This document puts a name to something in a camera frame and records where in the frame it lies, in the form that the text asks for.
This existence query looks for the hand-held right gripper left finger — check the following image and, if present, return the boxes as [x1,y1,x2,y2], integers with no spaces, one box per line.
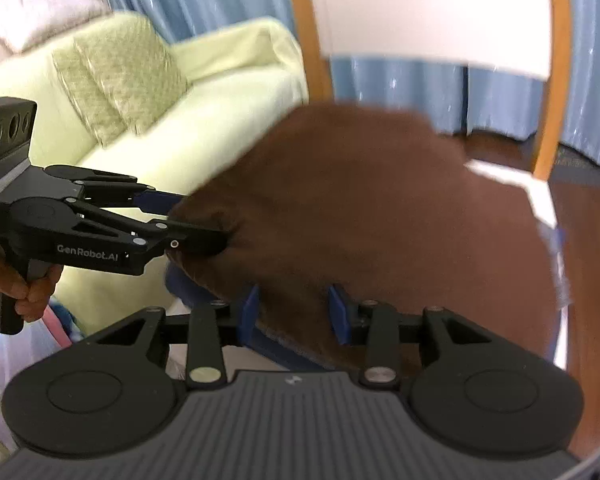
[82,284,260,390]

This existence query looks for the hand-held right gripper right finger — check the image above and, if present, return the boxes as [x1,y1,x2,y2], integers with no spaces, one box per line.
[327,283,512,389]

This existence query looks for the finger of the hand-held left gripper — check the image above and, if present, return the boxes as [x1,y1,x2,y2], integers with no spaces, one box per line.
[66,199,230,257]
[45,164,189,214]

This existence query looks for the brown garment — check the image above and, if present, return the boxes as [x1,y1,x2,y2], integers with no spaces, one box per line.
[165,100,563,376]

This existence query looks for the person's left hand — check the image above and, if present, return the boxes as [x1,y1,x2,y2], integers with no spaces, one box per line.
[0,245,64,323]

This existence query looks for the light green sofa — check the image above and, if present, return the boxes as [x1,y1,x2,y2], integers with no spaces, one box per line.
[0,12,311,336]

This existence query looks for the green quilted cushion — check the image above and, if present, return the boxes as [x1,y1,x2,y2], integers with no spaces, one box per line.
[52,12,189,149]

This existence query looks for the wooden chair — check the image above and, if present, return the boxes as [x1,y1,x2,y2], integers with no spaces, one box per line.
[282,0,572,182]

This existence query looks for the pale fluffy pillow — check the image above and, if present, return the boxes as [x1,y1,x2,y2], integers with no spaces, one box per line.
[0,0,108,56]

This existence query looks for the plaid bed sheet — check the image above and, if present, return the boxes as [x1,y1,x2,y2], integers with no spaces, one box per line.
[0,160,600,480]

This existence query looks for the dark floor mat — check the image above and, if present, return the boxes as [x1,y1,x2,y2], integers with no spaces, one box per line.
[550,146,600,190]

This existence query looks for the pink strap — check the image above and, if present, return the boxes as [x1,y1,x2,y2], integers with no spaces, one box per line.
[41,309,74,350]

